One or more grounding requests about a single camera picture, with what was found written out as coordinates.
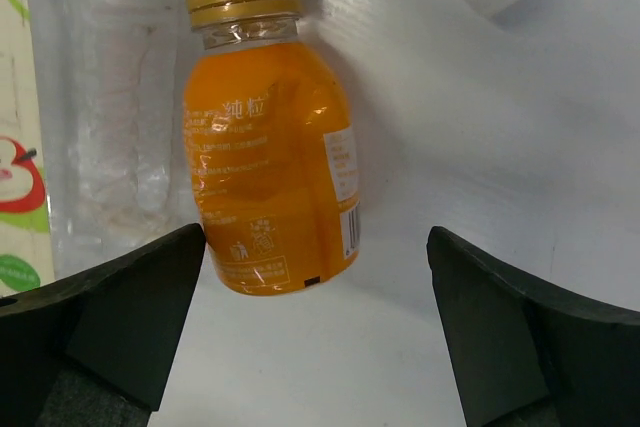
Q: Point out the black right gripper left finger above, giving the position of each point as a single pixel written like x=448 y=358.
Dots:
x=97 y=348

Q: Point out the orange juice bottle gold cap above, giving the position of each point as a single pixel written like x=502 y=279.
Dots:
x=271 y=150

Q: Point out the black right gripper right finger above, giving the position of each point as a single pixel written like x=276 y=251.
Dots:
x=526 y=352

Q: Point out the apple juice clear bottle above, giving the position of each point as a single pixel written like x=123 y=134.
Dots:
x=91 y=165

